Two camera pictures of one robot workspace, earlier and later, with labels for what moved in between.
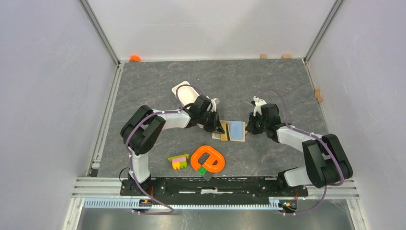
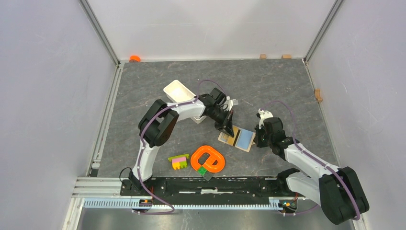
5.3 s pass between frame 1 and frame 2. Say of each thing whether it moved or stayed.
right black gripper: moved
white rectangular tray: moved
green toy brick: stayed
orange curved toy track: stayed
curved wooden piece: stayed
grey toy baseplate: stayed
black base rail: stayed
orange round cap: stayed
